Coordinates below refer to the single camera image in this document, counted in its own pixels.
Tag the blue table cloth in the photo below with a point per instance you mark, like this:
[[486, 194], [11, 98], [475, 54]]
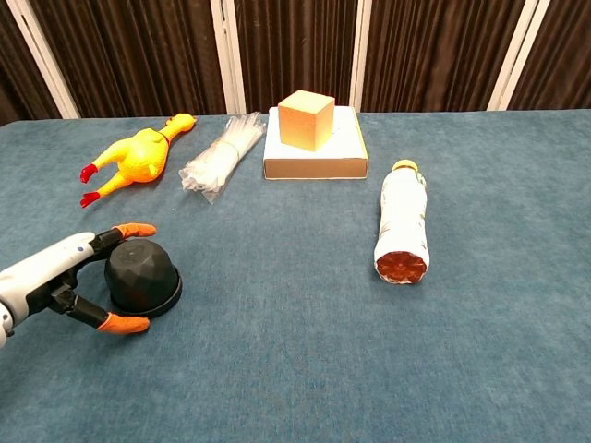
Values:
[[277, 346]]

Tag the yellow rubber chicken toy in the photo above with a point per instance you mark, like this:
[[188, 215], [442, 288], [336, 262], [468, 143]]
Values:
[[138, 157]]

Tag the tan foam cube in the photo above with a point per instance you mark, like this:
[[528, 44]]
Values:
[[305, 124]]

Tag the clear plastic straw bundle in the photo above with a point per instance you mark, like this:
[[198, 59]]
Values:
[[217, 159]]

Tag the white labelled drink bottle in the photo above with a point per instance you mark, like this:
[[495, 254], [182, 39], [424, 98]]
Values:
[[404, 217]]

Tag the black faceted dome object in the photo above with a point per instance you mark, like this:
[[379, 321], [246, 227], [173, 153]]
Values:
[[143, 277]]

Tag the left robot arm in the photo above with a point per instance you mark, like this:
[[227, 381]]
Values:
[[3, 325]]

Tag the flat white cardboard box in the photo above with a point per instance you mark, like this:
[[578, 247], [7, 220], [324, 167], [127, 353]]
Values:
[[344, 143]]

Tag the dark brown curtain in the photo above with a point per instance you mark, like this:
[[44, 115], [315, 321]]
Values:
[[138, 55]]

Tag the white frame post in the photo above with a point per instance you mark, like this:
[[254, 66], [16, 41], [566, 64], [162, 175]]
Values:
[[44, 55], [361, 55], [512, 55], [228, 55]]

